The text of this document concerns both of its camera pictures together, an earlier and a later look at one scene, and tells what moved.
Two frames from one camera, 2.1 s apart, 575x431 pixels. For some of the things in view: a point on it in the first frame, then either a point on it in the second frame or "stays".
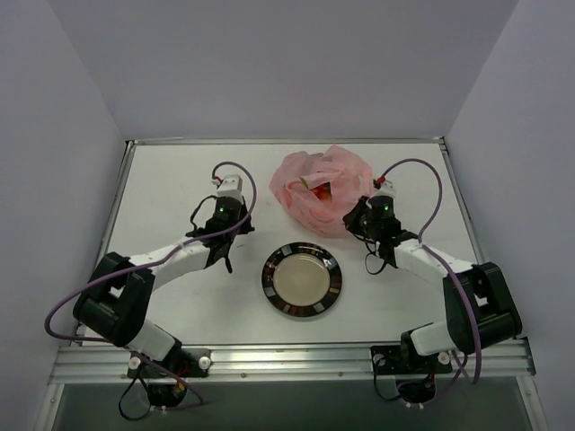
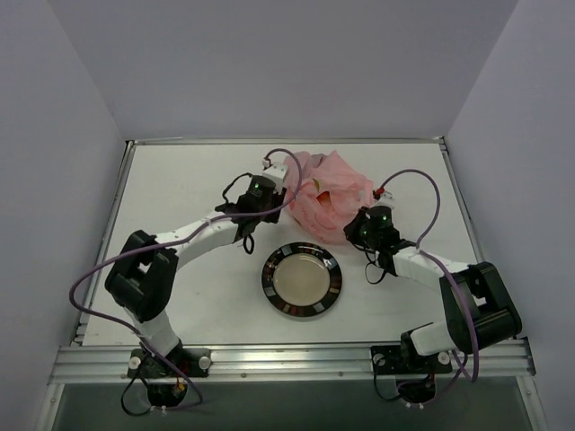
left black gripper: x=223 y=242 → x=276 y=203
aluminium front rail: x=512 y=361 stays
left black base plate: x=185 y=363 stays
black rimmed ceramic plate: x=301 y=279 stays
